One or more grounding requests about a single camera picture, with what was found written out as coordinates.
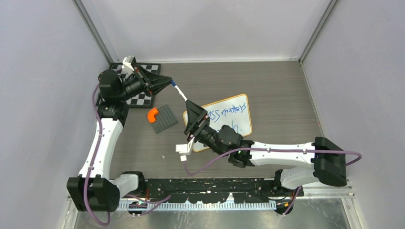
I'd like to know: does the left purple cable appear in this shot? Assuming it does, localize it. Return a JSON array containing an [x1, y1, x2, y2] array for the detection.
[[83, 83, 172, 227]]

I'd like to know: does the orange curved block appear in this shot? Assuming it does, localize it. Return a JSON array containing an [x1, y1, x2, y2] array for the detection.
[[147, 107, 159, 123]]

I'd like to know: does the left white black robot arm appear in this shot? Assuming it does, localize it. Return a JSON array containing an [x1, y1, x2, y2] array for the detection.
[[66, 66, 172, 212]]

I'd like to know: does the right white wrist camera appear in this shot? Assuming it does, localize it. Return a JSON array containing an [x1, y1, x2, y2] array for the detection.
[[175, 138, 194, 162]]

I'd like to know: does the black white checkerboard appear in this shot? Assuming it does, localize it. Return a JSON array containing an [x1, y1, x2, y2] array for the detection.
[[96, 63, 160, 108]]

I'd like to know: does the yellow framed whiteboard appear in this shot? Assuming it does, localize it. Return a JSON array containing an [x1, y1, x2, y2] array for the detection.
[[183, 94, 253, 155]]

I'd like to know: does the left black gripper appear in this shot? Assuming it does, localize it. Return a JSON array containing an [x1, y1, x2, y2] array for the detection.
[[117, 66, 171, 101]]

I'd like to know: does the aluminium frame rail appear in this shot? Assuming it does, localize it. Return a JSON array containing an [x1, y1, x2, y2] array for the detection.
[[87, 178, 354, 214]]

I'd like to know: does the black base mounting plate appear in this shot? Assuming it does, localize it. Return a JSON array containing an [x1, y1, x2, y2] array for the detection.
[[129, 178, 296, 204]]

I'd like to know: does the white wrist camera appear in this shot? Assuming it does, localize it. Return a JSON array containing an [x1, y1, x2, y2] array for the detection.
[[122, 55, 137, 74], [175, 138, 194, 162]]

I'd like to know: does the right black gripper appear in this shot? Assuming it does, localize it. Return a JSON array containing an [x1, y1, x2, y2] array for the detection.
[[185, 99, 226, 157]]

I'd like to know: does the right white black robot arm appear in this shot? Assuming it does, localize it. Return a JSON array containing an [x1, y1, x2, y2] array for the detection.
[[184, 100, 347, 196]]

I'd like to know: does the grey studded baseplate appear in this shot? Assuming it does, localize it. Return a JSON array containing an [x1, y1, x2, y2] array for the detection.
[[151, 104, 178, 134]]

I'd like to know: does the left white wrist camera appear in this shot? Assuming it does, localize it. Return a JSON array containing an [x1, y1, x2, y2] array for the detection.
[[122, 55, 137, 74]]

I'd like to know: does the whiteboard marker pen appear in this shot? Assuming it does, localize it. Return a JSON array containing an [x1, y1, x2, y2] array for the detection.
[[174, 85, 188, 101]]

